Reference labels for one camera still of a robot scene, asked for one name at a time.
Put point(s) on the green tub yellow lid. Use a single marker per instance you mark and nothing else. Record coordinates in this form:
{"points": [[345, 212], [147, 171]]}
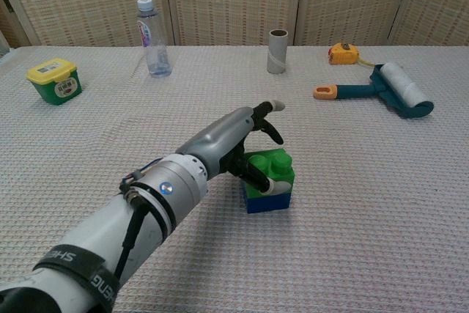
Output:
{"points": [[55, 89]]}

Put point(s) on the white woven tablecloth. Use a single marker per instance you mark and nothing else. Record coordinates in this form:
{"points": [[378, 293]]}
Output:
{"points": [[329, 217]]}

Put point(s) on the clear plastic water bottle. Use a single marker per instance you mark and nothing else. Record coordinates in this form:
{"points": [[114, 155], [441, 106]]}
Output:
{"points": [[155, 56]]}

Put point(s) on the teal lint roller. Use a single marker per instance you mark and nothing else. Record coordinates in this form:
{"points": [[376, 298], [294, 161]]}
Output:
{"points": [[357, 91]]}

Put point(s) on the green toy brick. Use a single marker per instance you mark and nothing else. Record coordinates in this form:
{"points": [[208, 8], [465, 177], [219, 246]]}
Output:
{"points": [[282, 173]]}

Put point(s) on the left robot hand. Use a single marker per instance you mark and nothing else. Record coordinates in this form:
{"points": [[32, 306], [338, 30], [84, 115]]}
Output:
{"points": [[220, 133]]}

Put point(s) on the yellow tape measure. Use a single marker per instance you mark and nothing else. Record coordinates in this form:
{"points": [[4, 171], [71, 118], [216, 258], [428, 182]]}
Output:
{"points": [[342, 55]]}

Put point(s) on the blue toy brick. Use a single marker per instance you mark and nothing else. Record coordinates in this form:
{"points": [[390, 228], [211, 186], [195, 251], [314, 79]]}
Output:
{"points": [[271, 203]]}

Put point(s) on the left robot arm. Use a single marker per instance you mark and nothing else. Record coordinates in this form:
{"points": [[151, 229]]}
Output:
{"points": [[91, 228]]}

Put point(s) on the grey cardboard tube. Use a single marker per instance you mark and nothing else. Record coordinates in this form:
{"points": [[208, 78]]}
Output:
{"points": [[277, 56]]}

